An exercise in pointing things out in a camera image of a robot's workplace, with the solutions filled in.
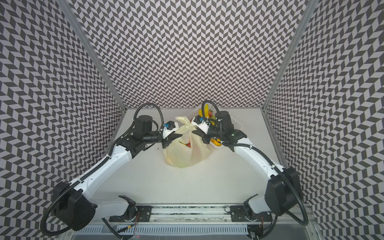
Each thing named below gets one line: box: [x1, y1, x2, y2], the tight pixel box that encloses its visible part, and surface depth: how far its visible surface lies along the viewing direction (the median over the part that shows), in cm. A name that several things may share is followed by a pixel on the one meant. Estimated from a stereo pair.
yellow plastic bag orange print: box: [163, 116, 212, 168], surface depth 78 cm
